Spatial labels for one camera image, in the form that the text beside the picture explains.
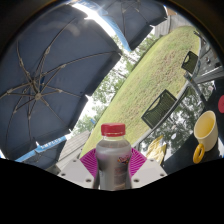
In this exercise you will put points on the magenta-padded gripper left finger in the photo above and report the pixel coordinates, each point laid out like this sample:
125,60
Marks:
75,171

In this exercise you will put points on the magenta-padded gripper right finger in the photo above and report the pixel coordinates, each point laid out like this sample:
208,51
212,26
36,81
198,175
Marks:
150,171

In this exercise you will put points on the red-capped clear drink bottle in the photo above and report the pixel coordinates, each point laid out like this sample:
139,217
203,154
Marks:
113,160

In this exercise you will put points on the yellow snack packet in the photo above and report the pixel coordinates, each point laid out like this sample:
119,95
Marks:
156,150

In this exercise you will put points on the grey concrete building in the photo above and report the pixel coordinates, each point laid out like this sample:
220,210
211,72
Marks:
73,148

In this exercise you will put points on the navy umbrella with lettered band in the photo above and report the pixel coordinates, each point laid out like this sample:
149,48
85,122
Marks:
43,151

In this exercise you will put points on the dark slatted plastic chair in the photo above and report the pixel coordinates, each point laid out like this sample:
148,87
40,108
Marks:
190,62
159,108

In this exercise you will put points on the pale yellow mug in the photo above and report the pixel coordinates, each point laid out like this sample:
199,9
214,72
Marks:
206,131

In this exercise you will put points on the large navy patio umbrella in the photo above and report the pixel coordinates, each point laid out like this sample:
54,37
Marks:
50,83

